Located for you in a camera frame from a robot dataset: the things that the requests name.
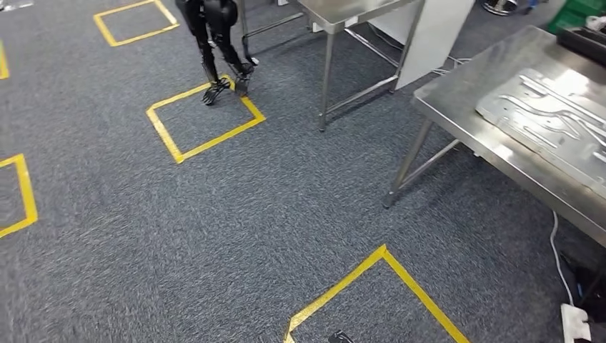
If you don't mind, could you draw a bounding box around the steel workbench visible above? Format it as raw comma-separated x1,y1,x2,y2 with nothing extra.
382,24,606,309

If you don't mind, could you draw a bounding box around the white power strip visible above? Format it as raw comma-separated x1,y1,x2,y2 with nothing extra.
560,304,592,343

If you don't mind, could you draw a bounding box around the stamped sheet metal panel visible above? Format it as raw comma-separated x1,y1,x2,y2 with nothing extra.
475,67,606,190

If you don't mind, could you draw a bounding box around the white board panel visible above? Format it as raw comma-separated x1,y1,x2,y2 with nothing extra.
392,0,477,91

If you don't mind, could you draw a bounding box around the steel table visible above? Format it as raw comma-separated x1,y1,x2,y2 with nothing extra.
295,0,427,132
237,0,307,66

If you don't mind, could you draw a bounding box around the chrome stool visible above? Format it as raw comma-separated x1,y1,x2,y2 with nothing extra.
482,0,520,16

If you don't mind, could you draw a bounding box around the black tray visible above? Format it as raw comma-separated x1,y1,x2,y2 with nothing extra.
557,26,606,65

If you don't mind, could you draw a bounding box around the green crate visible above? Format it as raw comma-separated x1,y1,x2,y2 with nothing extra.
547,0,606,35

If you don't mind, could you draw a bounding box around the white cable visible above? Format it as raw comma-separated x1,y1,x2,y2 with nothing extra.
549,210,576,307

